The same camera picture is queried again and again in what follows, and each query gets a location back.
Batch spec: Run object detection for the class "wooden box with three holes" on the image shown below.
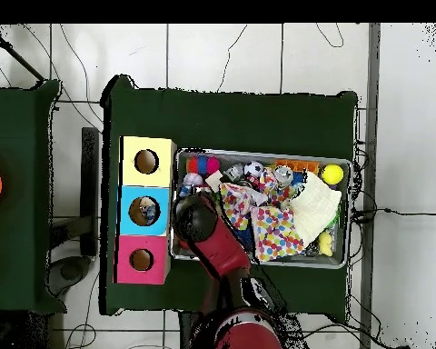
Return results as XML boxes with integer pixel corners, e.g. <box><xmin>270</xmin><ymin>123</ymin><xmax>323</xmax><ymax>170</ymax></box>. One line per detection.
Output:
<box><xmin>115</xmin><ymin>135</ymin><xmax>178</xmax><ymax>286</ymax></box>

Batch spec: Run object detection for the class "black and white soccer ball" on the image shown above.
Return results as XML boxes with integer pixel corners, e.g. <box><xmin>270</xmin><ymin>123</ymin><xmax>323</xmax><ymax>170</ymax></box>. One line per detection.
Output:
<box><xmin>243</xmin><ymin>159</ymin><xmax>265</xmax><ymax>180</ymax></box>

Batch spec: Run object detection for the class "cream muslin cloth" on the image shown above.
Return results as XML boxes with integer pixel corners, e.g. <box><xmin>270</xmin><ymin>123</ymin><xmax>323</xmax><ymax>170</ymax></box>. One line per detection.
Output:
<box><xmin>290</xmin><ymin>170</ymin><xmax>343</xmax><ymax>244</ymax></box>

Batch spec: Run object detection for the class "white baseball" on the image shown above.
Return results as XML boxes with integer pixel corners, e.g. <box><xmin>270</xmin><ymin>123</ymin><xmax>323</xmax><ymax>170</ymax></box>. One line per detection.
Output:
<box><xmin>183</xmin><ymin>172</ymin><xmax>204</xmax><ymax>190</ymax></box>

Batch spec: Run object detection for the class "large polka dot cloth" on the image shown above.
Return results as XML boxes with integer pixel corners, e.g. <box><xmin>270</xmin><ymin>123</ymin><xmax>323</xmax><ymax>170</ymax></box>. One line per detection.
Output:
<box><xmin>250</xmin><ymin>204</ymin><xmax>306</xmax><ymax>263</ymax></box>

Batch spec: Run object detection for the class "green covered side table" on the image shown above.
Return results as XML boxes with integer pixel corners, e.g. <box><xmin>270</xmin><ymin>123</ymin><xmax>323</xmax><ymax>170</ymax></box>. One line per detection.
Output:
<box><xmin>0</xmin><ymin>79</ymin><xmax>63</xmax><ymax>314</ymax></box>

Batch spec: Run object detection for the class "crushed silver can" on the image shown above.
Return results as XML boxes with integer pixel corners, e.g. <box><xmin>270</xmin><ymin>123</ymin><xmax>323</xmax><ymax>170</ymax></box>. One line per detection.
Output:
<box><xmin>272</xmin><ymin>165</ymin><xmax>296</xmax><ymax>187</ymax></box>

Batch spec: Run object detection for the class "grey floor stand base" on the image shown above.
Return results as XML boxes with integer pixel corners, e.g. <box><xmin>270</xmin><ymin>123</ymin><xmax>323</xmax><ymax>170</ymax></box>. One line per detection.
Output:
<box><xmin>46</xmin><ymin>216</ymin><xmax>95</xmax><ymax>295</ymax></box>

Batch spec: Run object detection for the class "rainbow spiky toy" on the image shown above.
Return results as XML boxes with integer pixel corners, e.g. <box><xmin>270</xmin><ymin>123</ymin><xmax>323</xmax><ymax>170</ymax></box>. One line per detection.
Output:
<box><xmin>186</xmin><ymin>155</ymin><xmax>222</xmax><ymax>176</ymax></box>

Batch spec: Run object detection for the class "yellow rubber duck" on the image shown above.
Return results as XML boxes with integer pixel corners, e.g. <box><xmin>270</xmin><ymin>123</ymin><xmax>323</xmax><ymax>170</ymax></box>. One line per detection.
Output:
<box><xmin>316</xmin><ymin>231</ymin><xmax>335</xmax><ymax>257</ymax></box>

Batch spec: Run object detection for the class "black floor cable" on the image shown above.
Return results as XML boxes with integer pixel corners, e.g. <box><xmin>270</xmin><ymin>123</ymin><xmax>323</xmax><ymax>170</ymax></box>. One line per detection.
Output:
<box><xmin>351</xmin><ymin>205</ymin><xmax>436</xmax><ymax>224</ymax></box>

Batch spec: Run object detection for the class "black flat panel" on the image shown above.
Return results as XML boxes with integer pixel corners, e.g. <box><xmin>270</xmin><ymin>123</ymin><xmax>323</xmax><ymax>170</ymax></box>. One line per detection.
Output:
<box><xmin>80</xmin><ymin>126</ymin><xmax>102</xmax><ymax>257</ymax></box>

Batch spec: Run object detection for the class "yellow ball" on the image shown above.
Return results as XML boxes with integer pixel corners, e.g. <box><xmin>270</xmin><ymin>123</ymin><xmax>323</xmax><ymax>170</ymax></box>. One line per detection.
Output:
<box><xmin>322</xmin><ymin>164</ymin><xmax>346</xmax><ymax>186</ymax></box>

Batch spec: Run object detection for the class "shallow clear bin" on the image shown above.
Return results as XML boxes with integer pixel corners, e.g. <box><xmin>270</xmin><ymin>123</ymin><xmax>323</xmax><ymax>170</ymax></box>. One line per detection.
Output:
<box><xmin>169</xmin><ymin>147</ymin><xmax>353</xmax><ymax>270</ymax></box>

